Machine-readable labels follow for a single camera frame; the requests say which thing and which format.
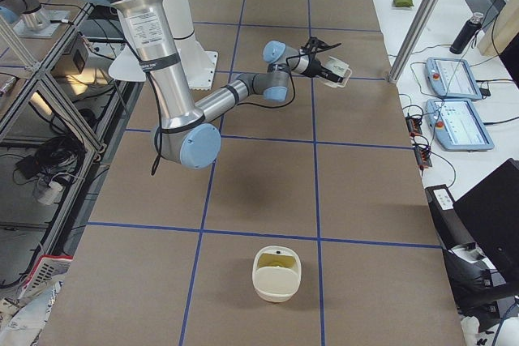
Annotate white HOME mug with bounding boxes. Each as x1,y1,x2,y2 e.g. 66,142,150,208
322,56,353,88

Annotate green cloth pouch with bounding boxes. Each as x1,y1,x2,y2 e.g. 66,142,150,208
392,0,414,8

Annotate aluminium frame post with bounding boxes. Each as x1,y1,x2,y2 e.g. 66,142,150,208
388,0,439,84

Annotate black terminal strip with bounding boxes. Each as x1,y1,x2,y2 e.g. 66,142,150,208
405,115,432,172

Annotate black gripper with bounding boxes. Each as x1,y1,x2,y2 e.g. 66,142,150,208
302,36,343,83

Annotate black monitor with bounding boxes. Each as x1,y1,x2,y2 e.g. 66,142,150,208
454,158,518,277

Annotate near teach pendant tablet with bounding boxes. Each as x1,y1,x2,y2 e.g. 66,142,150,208
426,98,495,152

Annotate far teach pendant tablet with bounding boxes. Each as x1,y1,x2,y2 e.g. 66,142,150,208
426,58,483,100

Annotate black water bottle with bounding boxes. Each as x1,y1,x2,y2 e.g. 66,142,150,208
449,12,484,54

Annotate yellow lemon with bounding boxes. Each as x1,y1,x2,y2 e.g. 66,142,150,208
258,253,297,269

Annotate teach pendant tablet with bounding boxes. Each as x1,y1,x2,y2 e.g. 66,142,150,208
426,58,483,100
426,98,495,152

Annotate wooden board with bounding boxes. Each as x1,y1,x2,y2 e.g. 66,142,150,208
478,0,518,56

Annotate black printer device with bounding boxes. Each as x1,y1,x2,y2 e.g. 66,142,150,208
425,185,518,328

